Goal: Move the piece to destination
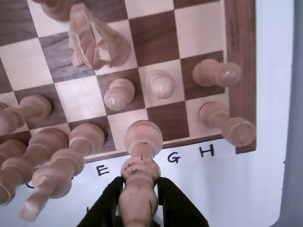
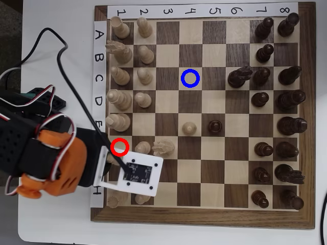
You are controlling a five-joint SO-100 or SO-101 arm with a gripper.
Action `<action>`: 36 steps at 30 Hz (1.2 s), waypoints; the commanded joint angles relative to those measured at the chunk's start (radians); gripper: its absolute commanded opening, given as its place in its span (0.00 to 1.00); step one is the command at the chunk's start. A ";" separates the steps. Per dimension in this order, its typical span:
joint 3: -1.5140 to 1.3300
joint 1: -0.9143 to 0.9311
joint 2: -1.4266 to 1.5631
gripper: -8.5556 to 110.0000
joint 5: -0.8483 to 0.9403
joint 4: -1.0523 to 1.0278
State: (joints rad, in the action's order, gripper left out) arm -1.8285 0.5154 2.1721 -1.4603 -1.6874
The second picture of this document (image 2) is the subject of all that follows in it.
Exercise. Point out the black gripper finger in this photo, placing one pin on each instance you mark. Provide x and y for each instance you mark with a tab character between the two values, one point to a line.
106	171
106	141

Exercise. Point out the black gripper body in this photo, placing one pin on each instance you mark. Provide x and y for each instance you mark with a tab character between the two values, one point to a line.
89	176

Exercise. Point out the light wooden bishop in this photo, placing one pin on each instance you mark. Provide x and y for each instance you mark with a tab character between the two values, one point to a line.
122	77
110	158

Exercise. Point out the black orange robot arm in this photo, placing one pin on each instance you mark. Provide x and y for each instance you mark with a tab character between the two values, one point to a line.
15	143

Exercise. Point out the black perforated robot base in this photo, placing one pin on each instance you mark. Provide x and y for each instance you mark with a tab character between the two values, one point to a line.
53	102

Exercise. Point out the light wooden king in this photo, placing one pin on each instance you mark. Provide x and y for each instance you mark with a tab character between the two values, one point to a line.
120	122

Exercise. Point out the light wooden rook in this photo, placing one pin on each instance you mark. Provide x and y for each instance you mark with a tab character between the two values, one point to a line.
113	200
122	29

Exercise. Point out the light wooden pawn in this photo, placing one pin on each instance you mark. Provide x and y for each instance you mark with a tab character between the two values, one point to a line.
144	29
144	76
189	128
143	100
146	56
141	199
142	147

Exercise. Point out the light wooden queen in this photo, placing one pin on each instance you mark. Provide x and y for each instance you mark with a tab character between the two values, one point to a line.
122	100

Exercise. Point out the light wooden knight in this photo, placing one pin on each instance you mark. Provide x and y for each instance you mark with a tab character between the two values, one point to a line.
164	148
122	54

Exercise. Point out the green terminal connector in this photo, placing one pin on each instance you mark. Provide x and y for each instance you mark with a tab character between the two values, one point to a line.
29	95

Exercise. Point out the white paper letter strip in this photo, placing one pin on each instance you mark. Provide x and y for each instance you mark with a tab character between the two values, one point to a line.
99	51

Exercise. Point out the dark wooden pawn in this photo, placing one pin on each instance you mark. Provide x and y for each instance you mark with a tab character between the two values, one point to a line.
263	29
259	99
264	54
261	77
260	199
215	127
263	149
261	175

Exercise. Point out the wooden chessboard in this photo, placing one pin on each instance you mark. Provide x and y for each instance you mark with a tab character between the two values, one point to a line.
166	33

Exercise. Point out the dark wooden knight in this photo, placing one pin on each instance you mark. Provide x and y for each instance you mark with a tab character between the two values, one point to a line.
287	173
237	77

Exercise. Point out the white paper number strip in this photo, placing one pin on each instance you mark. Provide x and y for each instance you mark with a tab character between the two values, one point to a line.
178	11

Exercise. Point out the dark wooden bishop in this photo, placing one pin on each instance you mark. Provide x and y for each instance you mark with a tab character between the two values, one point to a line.
286	149
288	76

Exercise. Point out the dark wooden king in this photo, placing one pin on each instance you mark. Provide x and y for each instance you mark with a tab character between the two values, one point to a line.
291	125

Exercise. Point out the dark wooden rook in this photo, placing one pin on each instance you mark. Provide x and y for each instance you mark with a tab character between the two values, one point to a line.
292	200
287	26

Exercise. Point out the dark wooden queen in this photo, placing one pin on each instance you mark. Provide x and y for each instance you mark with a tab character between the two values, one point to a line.
290	100

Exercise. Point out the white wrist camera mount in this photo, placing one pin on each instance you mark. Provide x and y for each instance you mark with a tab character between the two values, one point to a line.
143	159

